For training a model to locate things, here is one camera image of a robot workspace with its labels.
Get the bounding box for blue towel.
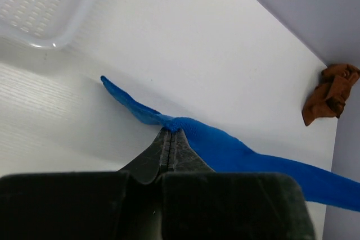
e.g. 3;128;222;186
100;76;359;211

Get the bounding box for white plastic basket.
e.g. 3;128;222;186
1;0;95;49

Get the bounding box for brown towel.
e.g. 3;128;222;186
301;64;359;126

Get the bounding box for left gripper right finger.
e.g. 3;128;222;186
159;131;316;239

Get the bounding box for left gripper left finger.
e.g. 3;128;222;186
1;130;169;239

